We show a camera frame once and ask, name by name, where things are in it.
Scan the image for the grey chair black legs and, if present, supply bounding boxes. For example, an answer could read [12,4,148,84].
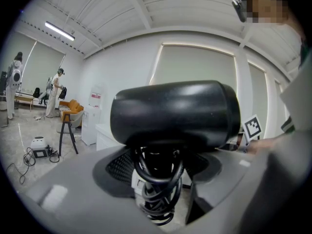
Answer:
[59,110,85,156]

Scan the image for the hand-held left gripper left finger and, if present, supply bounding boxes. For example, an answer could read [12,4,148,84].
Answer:
[23,145,171,234]

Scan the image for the person's head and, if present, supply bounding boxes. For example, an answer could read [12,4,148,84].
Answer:
[240,0,291,24]

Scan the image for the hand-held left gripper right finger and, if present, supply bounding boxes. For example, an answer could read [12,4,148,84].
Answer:
[182,130,312,234]

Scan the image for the white cabinet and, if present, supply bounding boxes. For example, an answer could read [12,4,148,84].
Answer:
[95,123,125,152]

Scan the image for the black object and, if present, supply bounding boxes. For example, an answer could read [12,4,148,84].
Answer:
[110,80,242,226]

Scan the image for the grey roller blind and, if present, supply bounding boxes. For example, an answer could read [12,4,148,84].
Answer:
[274,79,291,121]
[248,61,269,137]
[149,43,238,96]
[23,41,66,92]

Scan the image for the black head-mounted camera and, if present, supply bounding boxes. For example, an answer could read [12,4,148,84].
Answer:
[231,0,247,23]

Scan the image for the ceiling tube light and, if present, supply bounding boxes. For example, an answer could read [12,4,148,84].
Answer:
[44,20,76,41]

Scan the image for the white water dispenser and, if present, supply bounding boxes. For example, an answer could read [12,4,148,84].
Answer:
[81,105,102,146]

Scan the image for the white floor device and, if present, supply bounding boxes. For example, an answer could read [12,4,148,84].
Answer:
[30,136,49,159]

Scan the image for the orange sofa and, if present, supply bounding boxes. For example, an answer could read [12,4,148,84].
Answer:
[59,99,84,121]

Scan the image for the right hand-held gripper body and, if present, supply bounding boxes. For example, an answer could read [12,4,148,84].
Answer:
[226,115,262,153]

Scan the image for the clear water bottle red label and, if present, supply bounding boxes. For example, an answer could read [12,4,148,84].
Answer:
[89,84,102,107]

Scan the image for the person's right forearm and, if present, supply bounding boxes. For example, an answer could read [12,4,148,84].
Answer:
[247,133,293,156]

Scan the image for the black device cable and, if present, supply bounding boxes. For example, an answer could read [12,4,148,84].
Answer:
[6,147,60,185]

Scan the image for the wooden table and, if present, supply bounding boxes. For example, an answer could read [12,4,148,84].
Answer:
[14,95,35,112]

